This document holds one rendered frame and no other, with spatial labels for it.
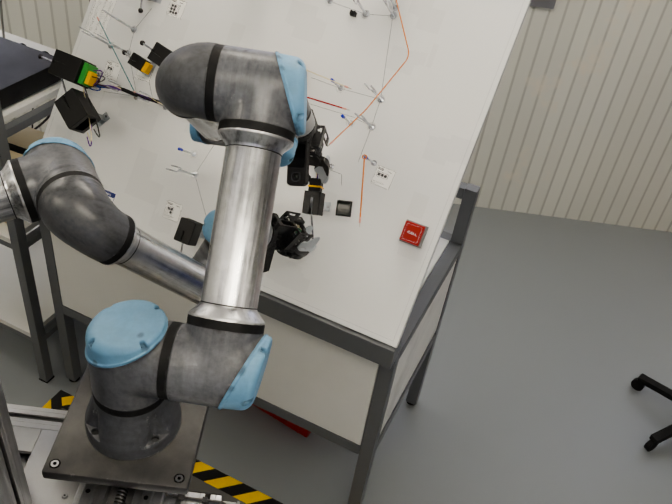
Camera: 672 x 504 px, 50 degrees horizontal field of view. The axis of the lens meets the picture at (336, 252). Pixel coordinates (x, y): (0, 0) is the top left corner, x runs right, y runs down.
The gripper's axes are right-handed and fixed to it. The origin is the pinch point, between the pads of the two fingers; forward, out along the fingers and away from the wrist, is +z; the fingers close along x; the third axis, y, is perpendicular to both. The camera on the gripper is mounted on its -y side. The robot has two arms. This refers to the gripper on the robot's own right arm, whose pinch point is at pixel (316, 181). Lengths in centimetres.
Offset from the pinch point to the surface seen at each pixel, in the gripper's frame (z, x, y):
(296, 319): 22.5, 3.2, -28.4
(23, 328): 64, 114, -33
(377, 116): -1.5, -11.6, 19.9
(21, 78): -5, 94, 22
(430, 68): -7.0, -23.5, 31.5
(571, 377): 155, -73, 12
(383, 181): 5.2, -15.3, 5.2
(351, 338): 22.6, -12.2, -31.1
